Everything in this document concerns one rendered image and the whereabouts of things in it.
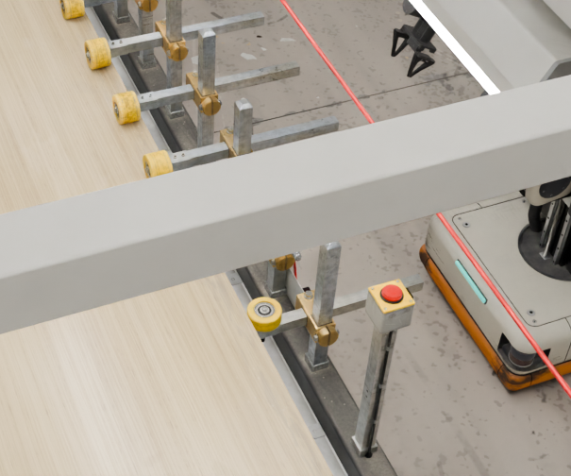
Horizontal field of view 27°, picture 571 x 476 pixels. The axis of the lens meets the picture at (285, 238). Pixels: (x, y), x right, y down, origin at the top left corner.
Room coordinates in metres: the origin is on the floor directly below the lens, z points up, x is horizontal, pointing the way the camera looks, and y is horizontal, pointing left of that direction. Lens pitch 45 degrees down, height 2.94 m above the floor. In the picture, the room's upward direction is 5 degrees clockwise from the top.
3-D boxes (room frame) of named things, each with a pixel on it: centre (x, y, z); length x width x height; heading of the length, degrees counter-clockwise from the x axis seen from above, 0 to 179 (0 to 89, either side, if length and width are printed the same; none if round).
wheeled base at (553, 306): (2.68, -0.88, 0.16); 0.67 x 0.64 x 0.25; 116
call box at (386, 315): (1.57, -0.22, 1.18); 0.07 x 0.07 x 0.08; 27
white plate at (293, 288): (2.01, -0.02, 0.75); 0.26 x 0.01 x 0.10; 27
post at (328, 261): (1.80, -0.10, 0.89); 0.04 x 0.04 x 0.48; 27
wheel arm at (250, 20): (2.74, 0.34, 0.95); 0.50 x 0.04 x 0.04; 117
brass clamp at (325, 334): (1.82, -0.09, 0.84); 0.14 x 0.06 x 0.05; 27
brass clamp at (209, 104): (2.49, 0.25, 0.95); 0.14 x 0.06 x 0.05; 27
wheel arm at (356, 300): (1.87, -0.14, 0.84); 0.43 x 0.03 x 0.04; 117
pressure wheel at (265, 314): (1.78, 0.03, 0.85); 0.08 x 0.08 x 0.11
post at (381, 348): (1.57, -0.22, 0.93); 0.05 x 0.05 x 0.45; 27
